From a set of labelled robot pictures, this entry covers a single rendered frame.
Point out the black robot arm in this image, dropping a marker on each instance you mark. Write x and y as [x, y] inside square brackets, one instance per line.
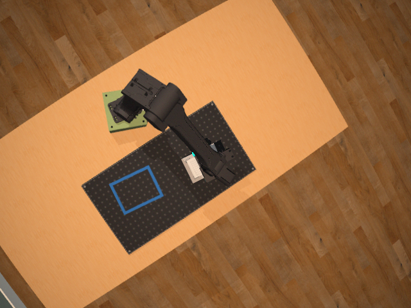
[163, 105]

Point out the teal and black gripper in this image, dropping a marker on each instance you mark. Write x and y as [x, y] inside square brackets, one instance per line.
[205, 175]

